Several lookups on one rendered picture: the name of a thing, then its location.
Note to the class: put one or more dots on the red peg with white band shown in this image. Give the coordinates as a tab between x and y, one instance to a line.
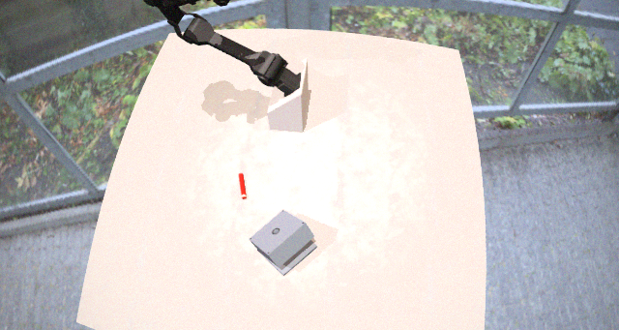
242	185

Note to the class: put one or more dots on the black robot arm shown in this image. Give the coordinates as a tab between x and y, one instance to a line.
270	68

